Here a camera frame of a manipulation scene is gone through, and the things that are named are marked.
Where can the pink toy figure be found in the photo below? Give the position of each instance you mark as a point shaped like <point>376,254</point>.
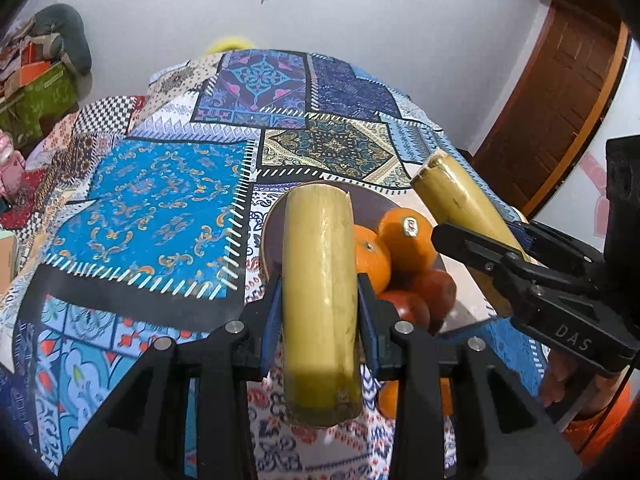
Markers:
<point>11,165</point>

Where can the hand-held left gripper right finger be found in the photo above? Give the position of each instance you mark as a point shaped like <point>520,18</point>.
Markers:
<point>366,322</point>

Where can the person's right forearm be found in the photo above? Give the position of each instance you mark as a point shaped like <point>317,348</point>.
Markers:
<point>600,420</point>

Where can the brown wooden door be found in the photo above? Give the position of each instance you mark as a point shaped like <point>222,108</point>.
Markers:
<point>560,110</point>

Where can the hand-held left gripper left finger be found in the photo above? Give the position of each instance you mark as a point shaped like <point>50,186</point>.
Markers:
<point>272,322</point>

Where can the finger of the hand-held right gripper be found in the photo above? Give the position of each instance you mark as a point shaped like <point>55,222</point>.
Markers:
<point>526,240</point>
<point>475,250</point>

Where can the yellow round object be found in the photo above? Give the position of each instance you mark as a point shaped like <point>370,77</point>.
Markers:
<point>230,45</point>

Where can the pink heart sticker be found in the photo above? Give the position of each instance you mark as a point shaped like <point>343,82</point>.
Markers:
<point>595,175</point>

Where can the yellow sugarcane piece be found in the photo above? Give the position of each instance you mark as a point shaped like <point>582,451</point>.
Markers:
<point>460,195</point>
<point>320,285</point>

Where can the green patterned bag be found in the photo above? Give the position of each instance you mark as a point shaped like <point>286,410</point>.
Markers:
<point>37,102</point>

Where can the orange with white sticker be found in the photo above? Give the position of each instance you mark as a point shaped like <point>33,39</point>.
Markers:
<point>405,245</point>

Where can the red tomato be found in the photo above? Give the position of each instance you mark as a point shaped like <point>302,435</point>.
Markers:
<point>407,307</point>
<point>435,295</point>

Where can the patchwork printed blanket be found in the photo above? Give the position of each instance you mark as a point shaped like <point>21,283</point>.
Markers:
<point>150,210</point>

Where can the white sliding wardrobe door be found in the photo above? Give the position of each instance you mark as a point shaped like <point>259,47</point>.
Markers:
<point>582,195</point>

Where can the person's right hand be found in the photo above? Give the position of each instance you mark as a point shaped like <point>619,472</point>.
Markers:
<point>562,377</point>

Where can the large plain orange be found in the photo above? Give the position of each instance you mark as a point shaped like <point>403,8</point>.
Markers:
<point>372,265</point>

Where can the purple-brown round plate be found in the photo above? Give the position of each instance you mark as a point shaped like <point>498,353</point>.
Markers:
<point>272,240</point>

